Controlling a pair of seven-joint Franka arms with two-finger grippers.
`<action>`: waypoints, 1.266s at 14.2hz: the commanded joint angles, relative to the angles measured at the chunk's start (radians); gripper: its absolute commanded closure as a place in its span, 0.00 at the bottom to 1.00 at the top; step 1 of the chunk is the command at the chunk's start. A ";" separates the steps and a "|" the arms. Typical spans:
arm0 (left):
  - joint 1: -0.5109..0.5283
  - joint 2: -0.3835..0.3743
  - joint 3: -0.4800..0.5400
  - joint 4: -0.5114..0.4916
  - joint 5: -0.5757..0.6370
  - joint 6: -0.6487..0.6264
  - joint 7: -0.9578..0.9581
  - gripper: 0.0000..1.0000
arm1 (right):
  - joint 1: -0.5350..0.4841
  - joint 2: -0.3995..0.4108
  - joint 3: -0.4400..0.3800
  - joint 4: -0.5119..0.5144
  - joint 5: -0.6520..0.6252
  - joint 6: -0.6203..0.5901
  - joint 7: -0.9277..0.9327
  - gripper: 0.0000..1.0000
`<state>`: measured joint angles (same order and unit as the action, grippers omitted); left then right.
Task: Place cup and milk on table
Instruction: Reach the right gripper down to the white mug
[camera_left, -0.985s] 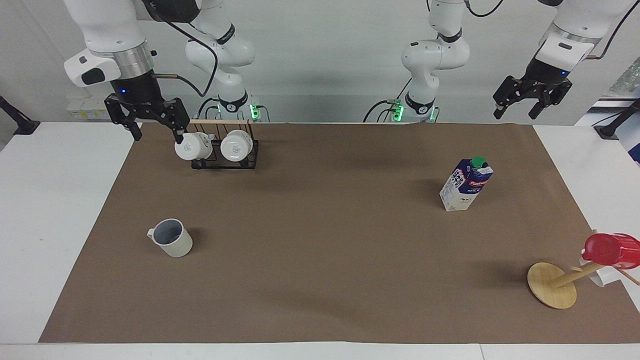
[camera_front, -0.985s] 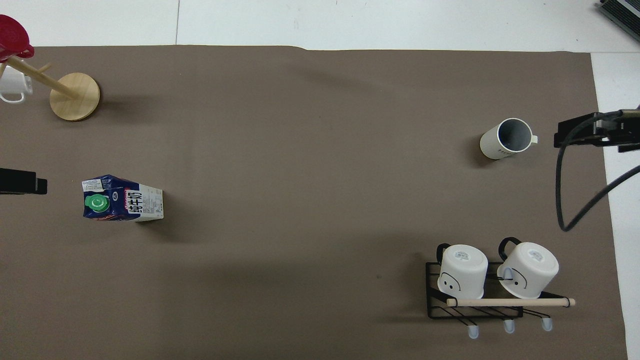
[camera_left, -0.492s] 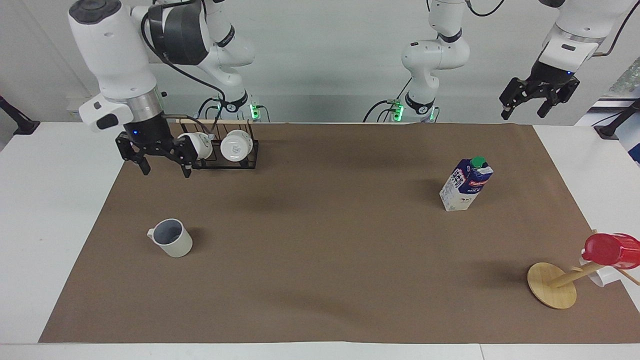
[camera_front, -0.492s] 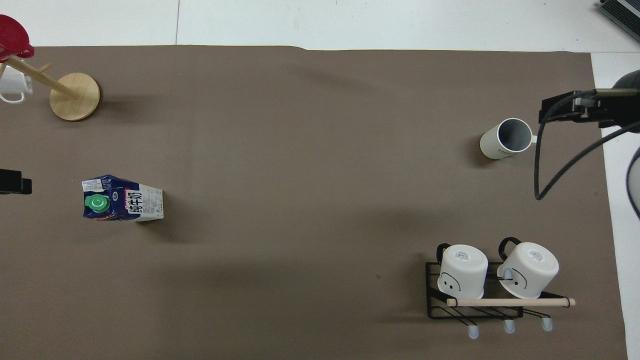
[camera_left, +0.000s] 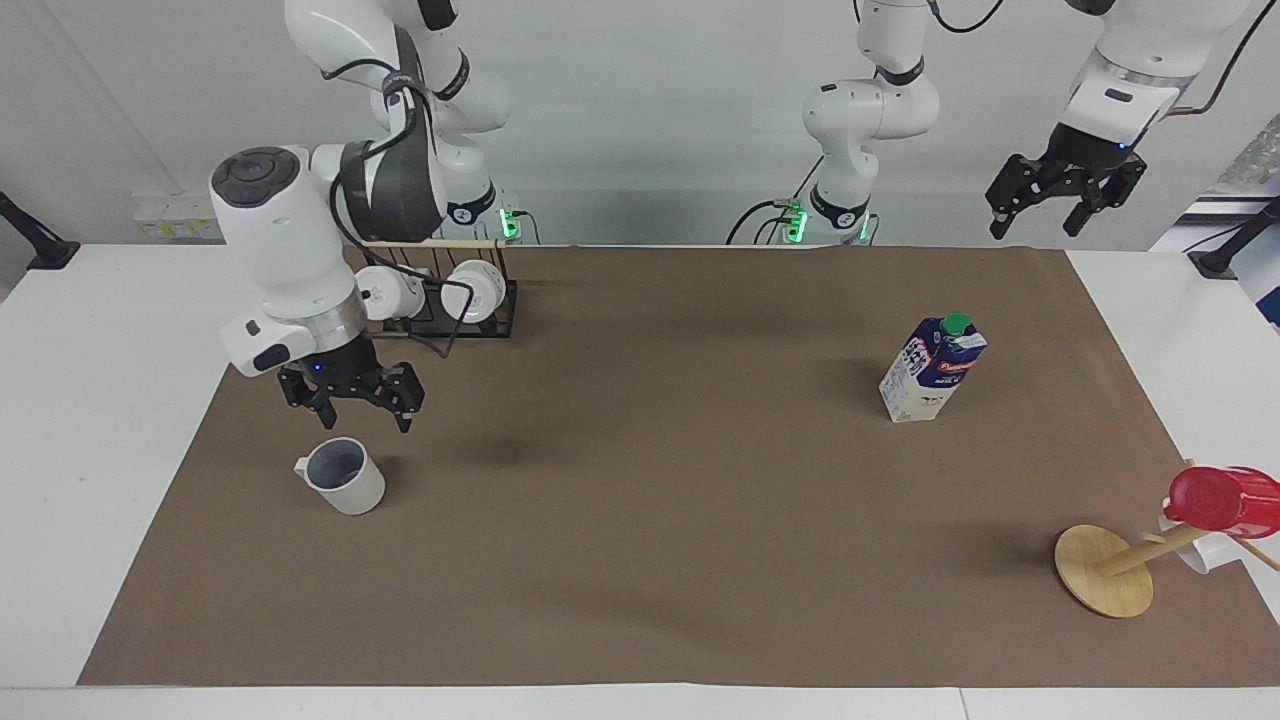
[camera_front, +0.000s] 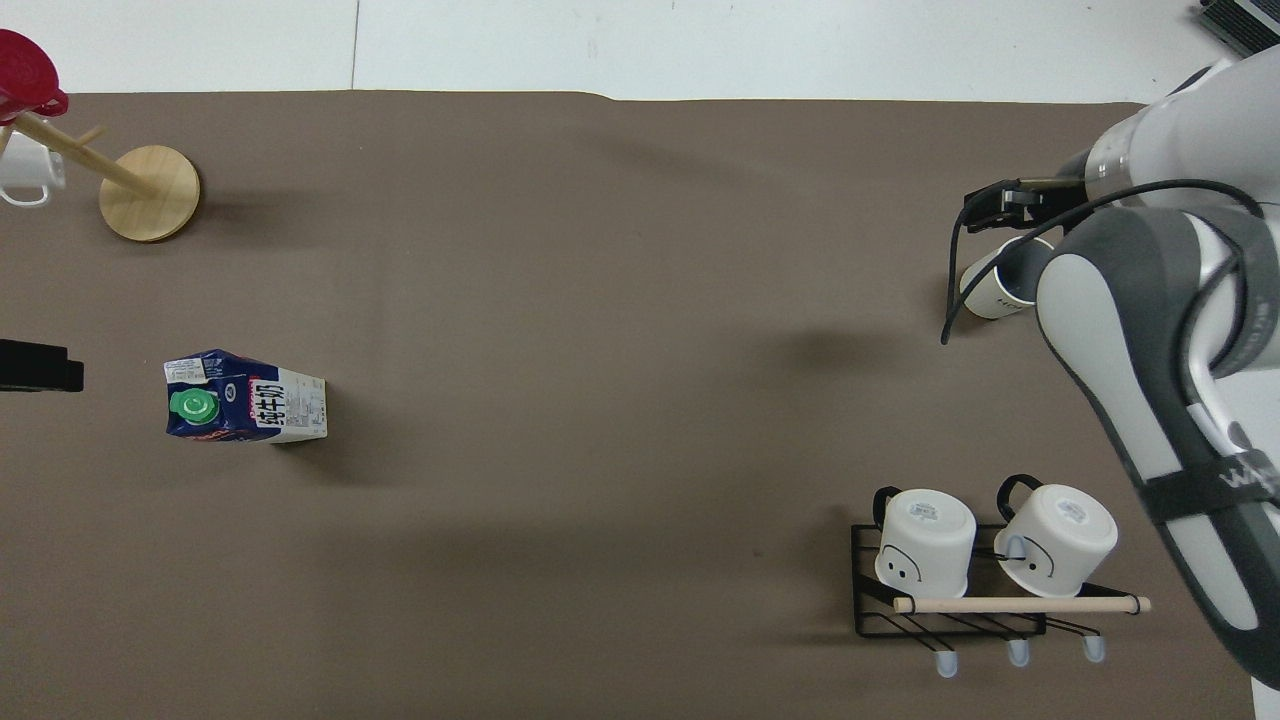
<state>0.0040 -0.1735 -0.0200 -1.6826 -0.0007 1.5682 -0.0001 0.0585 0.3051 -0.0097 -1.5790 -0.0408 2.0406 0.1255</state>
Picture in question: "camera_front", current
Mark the white mug with face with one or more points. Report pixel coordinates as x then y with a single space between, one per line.
1062 540
925 540

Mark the white paper cup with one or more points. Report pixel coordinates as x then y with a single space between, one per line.
992 285

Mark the grey laptop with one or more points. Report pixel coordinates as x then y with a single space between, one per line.
1245 22

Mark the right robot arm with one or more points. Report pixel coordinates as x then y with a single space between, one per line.
1120 330

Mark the wooden mug tree stand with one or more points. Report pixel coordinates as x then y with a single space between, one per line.
150 195

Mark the blue white milk carton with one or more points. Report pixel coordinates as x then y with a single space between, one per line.
250 400

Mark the red cup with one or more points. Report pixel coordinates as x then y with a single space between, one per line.
25 70

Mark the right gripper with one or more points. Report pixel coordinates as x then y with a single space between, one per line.
1062 192

